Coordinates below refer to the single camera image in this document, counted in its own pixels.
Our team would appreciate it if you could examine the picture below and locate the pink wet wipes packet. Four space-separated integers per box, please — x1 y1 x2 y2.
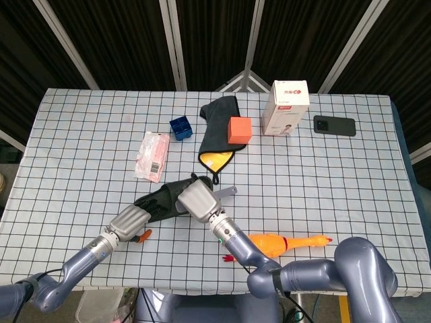
133 131 170 184

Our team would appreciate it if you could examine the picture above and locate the blue compartment box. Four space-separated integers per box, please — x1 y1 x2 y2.
169 116 193 141

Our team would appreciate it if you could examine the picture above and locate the yellow rubber chicken toy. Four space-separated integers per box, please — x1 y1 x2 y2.
222 234 333 263

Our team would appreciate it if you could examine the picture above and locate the orange cube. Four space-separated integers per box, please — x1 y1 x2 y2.
227 116 253 145

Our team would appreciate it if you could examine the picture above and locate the black smartphone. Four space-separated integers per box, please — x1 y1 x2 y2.
312 114 357 137

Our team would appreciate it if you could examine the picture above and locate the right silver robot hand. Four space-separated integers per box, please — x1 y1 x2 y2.
177 173 226 225

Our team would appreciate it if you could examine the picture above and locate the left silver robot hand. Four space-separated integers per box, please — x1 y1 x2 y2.
106 197 163 244

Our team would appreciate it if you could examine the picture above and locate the white screen post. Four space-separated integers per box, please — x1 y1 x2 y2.
32 0 100 90
160 0 187 91
242 0 267 73
318 0 383 94

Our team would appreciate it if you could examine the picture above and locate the black rubber slipper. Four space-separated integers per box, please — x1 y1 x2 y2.
133 173 215 223

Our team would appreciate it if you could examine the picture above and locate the grey and yellow cloth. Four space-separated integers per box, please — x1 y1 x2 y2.
197 96 248 185

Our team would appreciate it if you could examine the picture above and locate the grey robot torso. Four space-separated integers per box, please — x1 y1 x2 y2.
134 289 282 323

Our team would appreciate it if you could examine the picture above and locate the white metal screen foot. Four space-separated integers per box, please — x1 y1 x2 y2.
215 69 274 92

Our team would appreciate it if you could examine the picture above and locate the white desk lamp box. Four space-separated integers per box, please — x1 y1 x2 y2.
262 79 310 137

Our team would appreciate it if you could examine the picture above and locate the checkered white tablecloth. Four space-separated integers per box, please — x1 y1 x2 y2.
0 87 424 297

